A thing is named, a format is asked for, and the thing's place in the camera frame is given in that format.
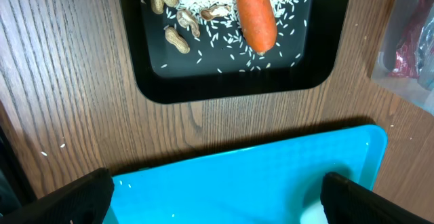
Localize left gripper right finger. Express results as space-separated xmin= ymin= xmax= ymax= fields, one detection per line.
xmin=320 ymin=172 xmax=432 ymax=224

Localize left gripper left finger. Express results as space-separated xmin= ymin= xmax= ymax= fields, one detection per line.
xmin=1 ymin=168 xmax=115 ymax=224

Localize red snack wrapper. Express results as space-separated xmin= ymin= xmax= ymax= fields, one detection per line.
xmin=389 ymin=0 xmax=433 ymax=81

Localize orange carrot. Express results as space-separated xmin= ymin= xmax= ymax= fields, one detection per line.
xmin=236 ymin=0 xmax=277 ymax=55

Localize black waste tray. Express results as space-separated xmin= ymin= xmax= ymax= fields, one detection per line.
xmin=120 ymin=0 xmax=349 ymax=104

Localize teal serving tray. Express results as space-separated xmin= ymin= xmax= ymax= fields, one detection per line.
xmin=104 ymin=125 xmax=388 ymax=223

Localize clear plastic bin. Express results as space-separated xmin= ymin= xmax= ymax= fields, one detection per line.
xmin=371 ymin=0 xmax=433 ymax=114

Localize spilled rice grains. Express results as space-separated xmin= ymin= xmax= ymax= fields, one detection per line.
xmin=163 ymin=0 xmax=312 ymax=72

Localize pile of nuts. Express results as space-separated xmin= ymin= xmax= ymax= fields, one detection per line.
xmin=150 ymin=0 xmax=232 ymax=54

